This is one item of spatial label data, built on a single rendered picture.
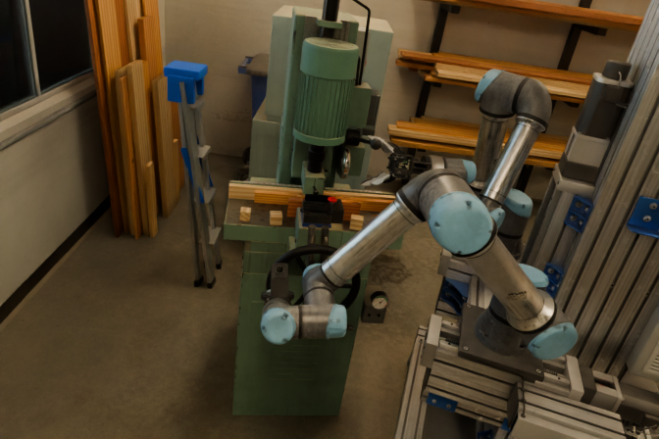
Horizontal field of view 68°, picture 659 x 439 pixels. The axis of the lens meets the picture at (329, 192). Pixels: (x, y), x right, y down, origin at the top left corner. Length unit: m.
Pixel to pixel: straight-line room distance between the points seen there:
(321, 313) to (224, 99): 3.20
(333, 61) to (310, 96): 0.13
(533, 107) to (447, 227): 0.71
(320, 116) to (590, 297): 0.95
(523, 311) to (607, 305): 0.45
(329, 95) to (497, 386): 0.97
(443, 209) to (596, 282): 0.71
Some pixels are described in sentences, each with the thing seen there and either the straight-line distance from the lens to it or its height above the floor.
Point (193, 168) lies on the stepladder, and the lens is 2.43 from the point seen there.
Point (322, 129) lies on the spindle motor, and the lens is 1.55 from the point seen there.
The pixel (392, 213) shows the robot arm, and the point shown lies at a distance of 1.14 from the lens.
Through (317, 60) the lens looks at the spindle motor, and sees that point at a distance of 1.49.
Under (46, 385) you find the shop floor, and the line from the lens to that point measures 2.42.
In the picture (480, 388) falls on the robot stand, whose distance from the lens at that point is 1.57.
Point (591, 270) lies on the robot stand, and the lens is 1.56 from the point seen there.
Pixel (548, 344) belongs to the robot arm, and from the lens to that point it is 1.28.
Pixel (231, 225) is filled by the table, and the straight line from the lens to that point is 1.60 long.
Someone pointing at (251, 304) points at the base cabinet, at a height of 0.58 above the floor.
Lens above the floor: 1.73
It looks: 26 degrees down
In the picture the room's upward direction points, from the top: 9 degrees clockwise
